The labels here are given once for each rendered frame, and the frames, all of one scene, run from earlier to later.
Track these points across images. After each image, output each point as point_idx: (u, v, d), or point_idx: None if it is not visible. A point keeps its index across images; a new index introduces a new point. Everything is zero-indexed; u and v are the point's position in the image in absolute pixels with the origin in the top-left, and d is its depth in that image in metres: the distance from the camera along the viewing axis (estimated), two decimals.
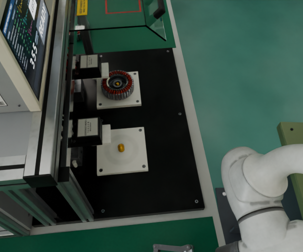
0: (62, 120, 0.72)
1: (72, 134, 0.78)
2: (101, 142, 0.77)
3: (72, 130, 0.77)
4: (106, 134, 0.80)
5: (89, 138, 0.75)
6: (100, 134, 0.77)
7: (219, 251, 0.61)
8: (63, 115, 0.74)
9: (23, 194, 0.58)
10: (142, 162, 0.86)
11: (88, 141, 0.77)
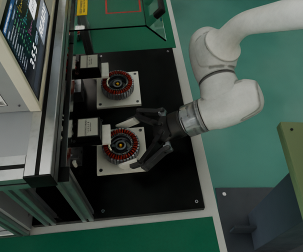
0: (62, 120, 0.72)
1: (72, 134, 0.78)
2: (101, 142, 0.77)
3: (72, 130, 0.77)
4: (106, 134, 0.80)
5: (89, 138, 0.75)
6: (100, 134, 0.77)
7: (182, 105, 0.78)
8: (63, 115, 0.74)
9: (23, 194, 0.58)
10: None
11: (88, 141, 0.77)
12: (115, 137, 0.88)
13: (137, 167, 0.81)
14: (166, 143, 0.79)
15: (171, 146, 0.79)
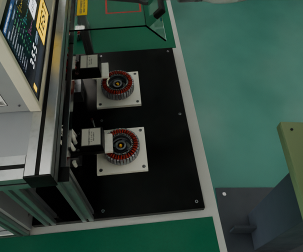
0: None
1: (76, 143, 0.82)
2: (104, 151, 0.81)
3: (76, 139, 0.81)
4: (108, 143, 0.84)
5: (92, 147, 0.79)
6: (103, 143, 0.81)
7: (183, 2, 0.68)
8: None
9: (23, 194, 0.58)
10: (142, 162, 0.86)
11: (91, 150, 0.81)
12: (115, 137, 0.88)
13: None
14: None
15: None
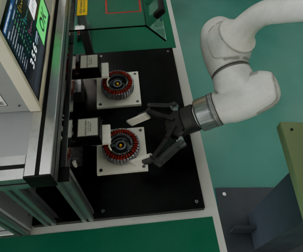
0: (62, 120, 0.72)
1: (72, 134, 0.78)
2: (101, 142, 0.77)
3: (72, 130, 0.77)
4: (106, 134, 0.80)
5: (89, 138, 0.75)
6: (100, 134, 0.77)
7: (209, 129, 0.78)
8: (63, 115, 0.74)
9: (23, 194, 0.58)
10: None
11: (88, 141, 0.77)
12: (115, 137, 0.88)
13: (142, 111, 0.88)
14: (176, 111, 0.83)
15: (176, 105, 0.82)
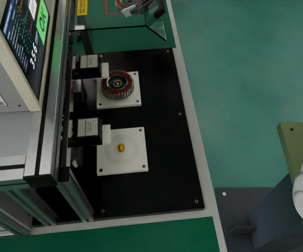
0: (62, 120, 0.72)
1: (72, 134, 0.78)
2: (101, 142, 0.77)
3: (72, 130, 0.77)
4: (106, 134, 0.80)
5: (89, 138, 0.75)
6: (100, 134, 0.77)
7: None
8: (63, 115, 0.74)
9: (23, 194, 0.58)
10: (142, 162, 0.86)
11: (88, 141, 0.77)
12: None
13: None
14: None
15: None
